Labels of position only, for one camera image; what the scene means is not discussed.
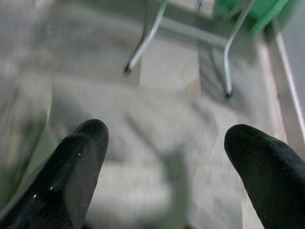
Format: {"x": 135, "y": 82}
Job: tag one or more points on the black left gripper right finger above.
{"x": 269, "y": 171}

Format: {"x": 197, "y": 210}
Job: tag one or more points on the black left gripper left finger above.
{"x": 64, "y": 171}

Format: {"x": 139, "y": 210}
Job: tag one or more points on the green cloth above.
{"x": 250, "y": 12}

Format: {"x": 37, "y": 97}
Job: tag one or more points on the white metal frame chair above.
{"x": 190, "y": 35}

